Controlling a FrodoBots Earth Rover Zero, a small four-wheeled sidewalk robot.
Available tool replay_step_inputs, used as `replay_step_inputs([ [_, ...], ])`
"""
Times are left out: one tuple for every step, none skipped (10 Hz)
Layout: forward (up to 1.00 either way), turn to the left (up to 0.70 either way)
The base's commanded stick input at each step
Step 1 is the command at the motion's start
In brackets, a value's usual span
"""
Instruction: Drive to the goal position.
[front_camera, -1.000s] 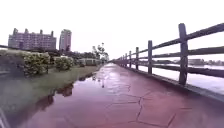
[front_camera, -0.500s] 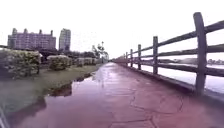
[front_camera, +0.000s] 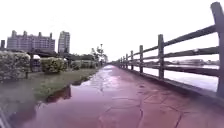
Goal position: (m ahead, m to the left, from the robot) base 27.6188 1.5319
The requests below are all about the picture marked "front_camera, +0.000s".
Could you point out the tree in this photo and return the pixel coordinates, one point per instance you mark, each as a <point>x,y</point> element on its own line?
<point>100,53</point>

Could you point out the wet red paved path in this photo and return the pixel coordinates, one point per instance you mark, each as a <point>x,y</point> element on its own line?
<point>110,106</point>

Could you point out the tall grey tower building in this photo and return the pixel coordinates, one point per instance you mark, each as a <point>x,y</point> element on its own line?
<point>64,42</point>

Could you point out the grass strip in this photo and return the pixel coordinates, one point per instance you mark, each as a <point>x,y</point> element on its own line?
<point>50,83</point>

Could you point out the wide grey building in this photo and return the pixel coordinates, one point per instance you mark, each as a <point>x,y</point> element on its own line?
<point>30,42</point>

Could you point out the river water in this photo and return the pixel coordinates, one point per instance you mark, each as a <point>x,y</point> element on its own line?
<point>196,80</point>

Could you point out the trimmed green hedge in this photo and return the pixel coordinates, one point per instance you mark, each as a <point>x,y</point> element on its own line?
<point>15,65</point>

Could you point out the wooden rail fence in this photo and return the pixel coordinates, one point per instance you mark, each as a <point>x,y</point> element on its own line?
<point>161,55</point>

